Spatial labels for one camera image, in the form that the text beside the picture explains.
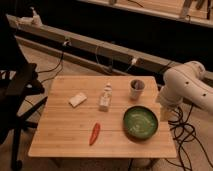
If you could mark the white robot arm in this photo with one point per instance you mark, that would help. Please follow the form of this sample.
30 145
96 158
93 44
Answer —
184 82

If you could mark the white cup with utensils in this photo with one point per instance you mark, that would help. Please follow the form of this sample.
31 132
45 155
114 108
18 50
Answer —
136 88

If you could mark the red chili pepper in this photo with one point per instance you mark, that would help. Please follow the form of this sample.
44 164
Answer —
94 134

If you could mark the wooden table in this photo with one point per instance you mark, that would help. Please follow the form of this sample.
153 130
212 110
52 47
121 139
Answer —
83 118

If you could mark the green ceramic bowl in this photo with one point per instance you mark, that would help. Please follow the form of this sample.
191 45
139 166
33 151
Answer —
140 122

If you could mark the long metal rail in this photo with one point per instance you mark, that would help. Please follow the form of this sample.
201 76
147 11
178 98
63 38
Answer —
149 48

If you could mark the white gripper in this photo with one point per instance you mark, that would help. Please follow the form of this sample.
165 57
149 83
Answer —
165 113

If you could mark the black office chair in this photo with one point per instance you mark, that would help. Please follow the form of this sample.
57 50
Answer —
18 79

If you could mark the white spray bottle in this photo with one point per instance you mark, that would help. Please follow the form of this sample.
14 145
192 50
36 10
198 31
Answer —
36 18

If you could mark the white sponge block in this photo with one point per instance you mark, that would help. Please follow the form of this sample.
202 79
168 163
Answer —
77 99

